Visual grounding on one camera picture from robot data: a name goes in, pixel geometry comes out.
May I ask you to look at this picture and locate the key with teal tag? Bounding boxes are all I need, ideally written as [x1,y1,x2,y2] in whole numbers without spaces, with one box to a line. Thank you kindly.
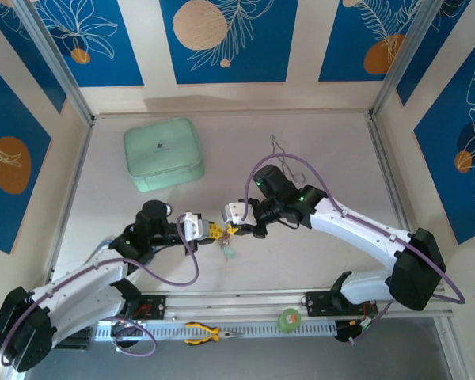
[220,241,238,264]

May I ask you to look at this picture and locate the mint green zipper case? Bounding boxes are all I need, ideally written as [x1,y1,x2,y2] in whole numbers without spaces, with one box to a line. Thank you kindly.
[123,117,206,194]

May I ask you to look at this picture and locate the green tape roll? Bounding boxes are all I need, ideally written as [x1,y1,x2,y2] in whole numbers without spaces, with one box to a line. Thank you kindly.
[276,307,302,333]

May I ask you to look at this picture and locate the black profile blocks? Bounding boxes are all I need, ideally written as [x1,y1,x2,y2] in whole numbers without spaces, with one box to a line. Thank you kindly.
[55,330,93,352]

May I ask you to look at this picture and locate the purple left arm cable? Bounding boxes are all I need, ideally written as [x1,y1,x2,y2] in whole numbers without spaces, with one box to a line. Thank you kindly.
[0,213,201,367]

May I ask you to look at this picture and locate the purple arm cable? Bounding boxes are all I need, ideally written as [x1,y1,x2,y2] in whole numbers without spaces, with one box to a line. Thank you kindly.
[245,154,466,346]
[0,213,201,367]

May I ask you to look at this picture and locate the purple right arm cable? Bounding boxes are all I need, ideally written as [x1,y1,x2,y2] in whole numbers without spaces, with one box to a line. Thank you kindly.
[245,154,466,346]

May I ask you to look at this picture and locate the thin bent metal wire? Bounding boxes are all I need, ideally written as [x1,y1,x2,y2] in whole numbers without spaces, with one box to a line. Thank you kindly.
[269,133,306,185]

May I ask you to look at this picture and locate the light blue cable loop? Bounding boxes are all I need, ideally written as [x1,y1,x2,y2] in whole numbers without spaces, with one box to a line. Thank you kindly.
[87,237,118,260]

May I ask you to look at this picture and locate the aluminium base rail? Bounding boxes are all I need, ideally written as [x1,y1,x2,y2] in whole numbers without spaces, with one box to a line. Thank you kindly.
[17,287,456,322]

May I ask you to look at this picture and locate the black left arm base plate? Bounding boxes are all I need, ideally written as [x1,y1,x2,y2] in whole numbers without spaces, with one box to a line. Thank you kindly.
[114,291,168,322]

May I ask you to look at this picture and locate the yellow handled pliers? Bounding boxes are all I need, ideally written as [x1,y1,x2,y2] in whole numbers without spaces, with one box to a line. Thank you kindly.
[183,321,245,346]

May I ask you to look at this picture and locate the aluminium table edge rail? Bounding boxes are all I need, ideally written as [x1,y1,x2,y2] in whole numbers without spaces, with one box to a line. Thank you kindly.
[43,118,96,280]
[366,114,428,285]

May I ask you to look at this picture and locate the slotted grey cable duct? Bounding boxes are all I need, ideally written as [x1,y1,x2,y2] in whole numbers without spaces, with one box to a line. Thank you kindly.
[94,319,338,342]

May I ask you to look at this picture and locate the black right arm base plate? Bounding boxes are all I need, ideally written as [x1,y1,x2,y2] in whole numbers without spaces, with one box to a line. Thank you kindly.
[302,291,379,317]

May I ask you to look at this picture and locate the aluminium frame post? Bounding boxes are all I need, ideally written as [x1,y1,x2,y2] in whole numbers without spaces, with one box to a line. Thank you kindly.
[13,0,95,124]
[373,0,449,120]

